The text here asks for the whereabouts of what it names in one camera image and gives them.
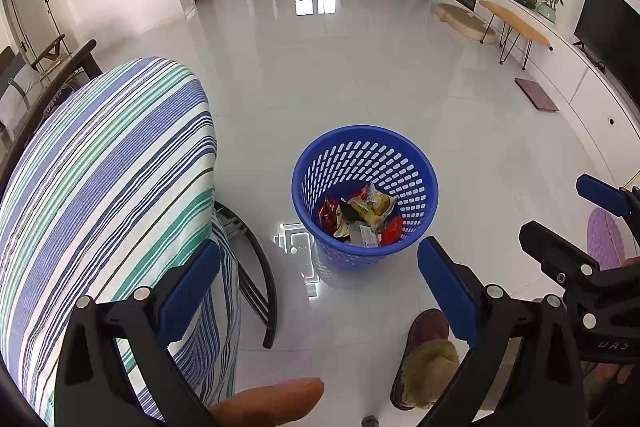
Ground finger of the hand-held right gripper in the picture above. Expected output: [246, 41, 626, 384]
[576, 174, 640, 258]
[519, 221, 601, 293]

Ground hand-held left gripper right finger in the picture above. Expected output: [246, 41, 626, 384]
[415, 237, 586, 427]

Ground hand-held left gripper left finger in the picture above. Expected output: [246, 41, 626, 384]
[54, 239, 223, 427]

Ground red snack bag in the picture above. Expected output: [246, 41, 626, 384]
[380, 216, 405, 247]

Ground clear plastic box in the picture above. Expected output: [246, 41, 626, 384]
[350, 227, 381, 249]

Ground clear burger bread packet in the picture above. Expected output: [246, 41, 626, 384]
[347, 184, 397, 228]

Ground red wrapper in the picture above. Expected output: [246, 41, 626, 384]
[320, 197, 344, 234]

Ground blue plastic wastebasket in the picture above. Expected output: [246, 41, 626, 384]
[291, 125, 440, 280]

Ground person's right hand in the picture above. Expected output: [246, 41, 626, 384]
[592, 359, 636, 403]

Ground person's left hand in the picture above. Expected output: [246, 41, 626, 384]
[207, 377, 326, 427]

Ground purple textured mat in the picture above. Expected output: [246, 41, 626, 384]
[586, 208, 626, 271]

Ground brown furry slipper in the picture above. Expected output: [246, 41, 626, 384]
[390, 308, 461, 411]

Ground black metal table legs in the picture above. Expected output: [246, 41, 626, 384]
[215, 202, 279, 350]

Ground white television cabinet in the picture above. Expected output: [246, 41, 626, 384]
[479, 0, 640, 188]

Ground flat brown board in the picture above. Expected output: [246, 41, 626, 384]
[515, 78, 560, 112]

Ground blue green striped tablecloth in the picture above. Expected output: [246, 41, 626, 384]
[0, 56, 243, 425]

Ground black television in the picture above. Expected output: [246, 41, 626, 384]
[572, 0, 640, 78]

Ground oval wooden side table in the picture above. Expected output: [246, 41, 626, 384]
[479, 0, 554, 70]

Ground grey blue sofa cushion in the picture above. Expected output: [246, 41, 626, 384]
[0, 67, 48, 132]

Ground brown sofa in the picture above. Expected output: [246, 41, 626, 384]
[0, 34, 68, 142]

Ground white door with black hinges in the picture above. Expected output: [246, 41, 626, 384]
[9, 0, 67, 54]

